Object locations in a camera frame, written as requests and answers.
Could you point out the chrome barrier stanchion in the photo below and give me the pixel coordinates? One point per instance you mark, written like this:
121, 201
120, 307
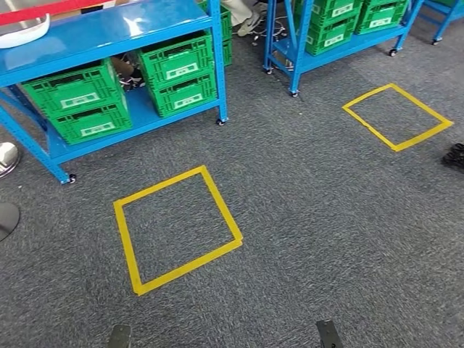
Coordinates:
7, 158

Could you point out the black barrier stanchion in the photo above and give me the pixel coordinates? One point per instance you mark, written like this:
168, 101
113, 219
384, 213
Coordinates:
7, 221

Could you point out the red barrier belt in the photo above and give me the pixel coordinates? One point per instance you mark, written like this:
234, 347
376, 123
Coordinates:
43, 8

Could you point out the green plastic crate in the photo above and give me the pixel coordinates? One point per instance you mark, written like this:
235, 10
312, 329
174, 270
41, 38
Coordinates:
226, 21
315, 43
94, 84
163, 103
155, 62
398, 19
227, 53
119, 120
322, 7

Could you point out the chrome office chair base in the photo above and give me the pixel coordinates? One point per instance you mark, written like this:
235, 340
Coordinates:
271, 31

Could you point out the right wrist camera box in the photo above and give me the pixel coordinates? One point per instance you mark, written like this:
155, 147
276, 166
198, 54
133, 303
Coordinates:
329, 335

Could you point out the blue metal shelf rack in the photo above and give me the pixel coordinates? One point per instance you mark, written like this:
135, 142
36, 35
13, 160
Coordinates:
444, 19
297, 48
109, 29

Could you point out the yellow floor tape square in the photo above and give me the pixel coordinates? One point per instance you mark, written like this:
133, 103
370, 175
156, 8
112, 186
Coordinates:
420, 139
127, 249

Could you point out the white curved plastic part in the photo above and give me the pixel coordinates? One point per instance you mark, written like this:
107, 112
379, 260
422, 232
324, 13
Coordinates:
32, 38

